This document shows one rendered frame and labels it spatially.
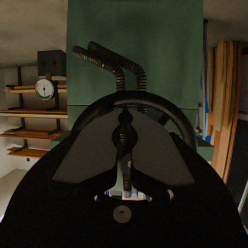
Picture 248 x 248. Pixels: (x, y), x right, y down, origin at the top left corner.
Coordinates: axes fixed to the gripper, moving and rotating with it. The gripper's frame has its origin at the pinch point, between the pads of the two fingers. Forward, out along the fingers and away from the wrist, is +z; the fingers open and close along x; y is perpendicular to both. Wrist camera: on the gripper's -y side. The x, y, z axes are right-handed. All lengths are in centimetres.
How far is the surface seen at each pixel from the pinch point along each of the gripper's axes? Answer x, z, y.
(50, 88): -22.0, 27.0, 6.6
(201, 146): 27.3, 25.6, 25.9
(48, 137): -156, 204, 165
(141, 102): 3.0, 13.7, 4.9
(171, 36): 13.7, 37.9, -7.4
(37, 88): -26.4, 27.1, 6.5
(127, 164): 0.6, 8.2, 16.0
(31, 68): -221, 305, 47
